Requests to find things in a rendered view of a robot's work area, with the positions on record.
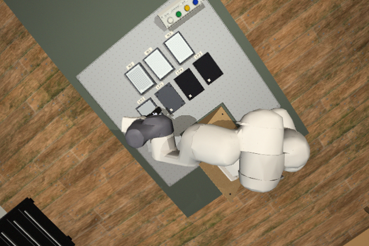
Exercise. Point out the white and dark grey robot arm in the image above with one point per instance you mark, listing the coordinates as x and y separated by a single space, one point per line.
257 152

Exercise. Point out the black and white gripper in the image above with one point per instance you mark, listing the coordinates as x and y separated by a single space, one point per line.
155 112

